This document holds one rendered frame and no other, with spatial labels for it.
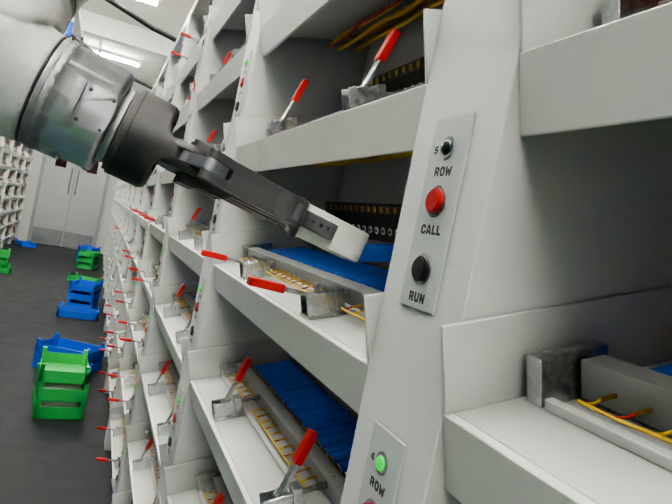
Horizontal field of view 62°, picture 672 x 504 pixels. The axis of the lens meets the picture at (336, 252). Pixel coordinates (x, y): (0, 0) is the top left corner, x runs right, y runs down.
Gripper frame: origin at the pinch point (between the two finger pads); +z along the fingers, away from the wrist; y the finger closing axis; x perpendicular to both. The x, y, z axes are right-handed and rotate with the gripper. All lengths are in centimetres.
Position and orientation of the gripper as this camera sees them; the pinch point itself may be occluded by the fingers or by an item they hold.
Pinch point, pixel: (326, 232)
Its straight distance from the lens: 53.5
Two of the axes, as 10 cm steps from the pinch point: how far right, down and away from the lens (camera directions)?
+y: 3.7, 1.0, -9.2
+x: 4.1, -9.1, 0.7
